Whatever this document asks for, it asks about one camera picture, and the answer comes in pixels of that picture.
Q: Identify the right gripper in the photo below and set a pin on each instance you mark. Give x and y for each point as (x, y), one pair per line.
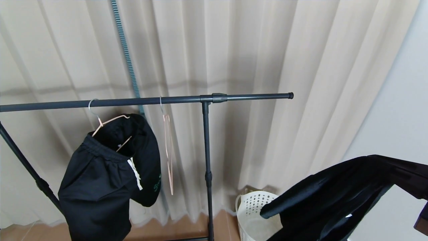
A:
(423, 219)

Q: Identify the pink clothes hanger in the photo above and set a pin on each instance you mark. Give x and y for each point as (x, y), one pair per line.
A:
(100, 125)
(170, 157)

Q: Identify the black clothes rack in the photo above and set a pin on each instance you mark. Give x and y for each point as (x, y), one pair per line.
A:
(133, 101)

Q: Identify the white laundry basket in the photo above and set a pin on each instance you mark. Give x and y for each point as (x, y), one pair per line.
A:
(254, 207)

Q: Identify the black garment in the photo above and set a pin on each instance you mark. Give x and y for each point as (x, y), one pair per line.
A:
(334, 194)

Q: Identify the black shorts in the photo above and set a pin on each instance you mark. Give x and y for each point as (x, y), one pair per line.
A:
(97, 194)

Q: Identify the beige curtain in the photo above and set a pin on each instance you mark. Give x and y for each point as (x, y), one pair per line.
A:
(234, 43)

